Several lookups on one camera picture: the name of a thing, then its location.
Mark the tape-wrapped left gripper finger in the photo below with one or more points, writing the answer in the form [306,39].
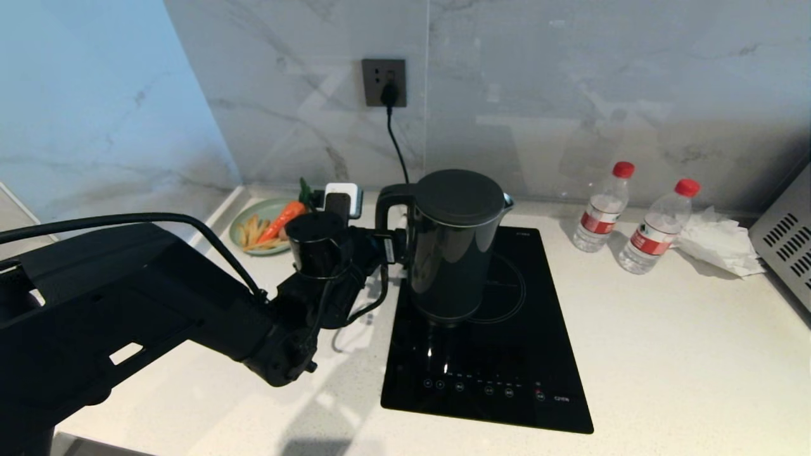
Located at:
[400,272]

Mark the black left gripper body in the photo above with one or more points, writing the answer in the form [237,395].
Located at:
[370,247]

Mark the black electric kettle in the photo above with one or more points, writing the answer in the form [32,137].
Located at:
[453,253]

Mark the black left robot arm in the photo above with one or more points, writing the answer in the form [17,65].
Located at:
[127,316]

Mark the red-capped water bottle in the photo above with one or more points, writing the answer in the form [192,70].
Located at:
[602,215]
[656,234]

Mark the orange toy carrot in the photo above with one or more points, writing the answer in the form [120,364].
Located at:
[285,218]

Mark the yellow toy fries pile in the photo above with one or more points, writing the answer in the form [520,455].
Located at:
[250,233]

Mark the black glass induction cooktop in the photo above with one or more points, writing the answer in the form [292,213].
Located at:
[507,367]

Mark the crumpled white tissue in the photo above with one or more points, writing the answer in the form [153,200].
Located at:
[716,244]

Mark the silver vented appliance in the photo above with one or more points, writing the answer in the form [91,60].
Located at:
[785,247]

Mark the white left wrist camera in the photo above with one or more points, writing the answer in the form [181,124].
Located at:
[342,199]

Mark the dark grey wall socket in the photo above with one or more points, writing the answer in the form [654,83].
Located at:
[383,76]

